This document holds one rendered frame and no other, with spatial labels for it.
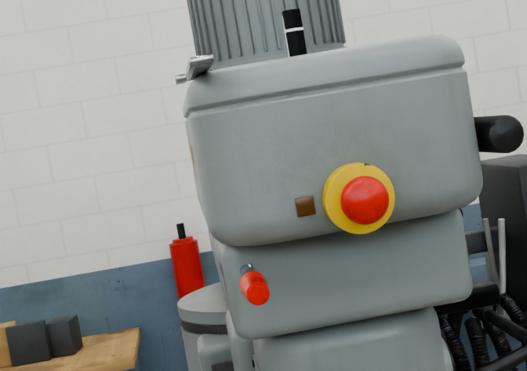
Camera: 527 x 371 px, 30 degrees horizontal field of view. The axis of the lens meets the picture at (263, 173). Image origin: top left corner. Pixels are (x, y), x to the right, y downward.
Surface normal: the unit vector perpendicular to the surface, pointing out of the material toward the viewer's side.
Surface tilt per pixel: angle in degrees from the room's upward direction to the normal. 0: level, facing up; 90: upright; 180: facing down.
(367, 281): 90
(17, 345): 90
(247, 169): 90
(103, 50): 90
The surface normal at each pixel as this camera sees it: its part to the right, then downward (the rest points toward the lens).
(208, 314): -0.68, 0.15
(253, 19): -0.15, 0.07
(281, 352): -0.57, 0.00
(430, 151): 0.18, 0.02
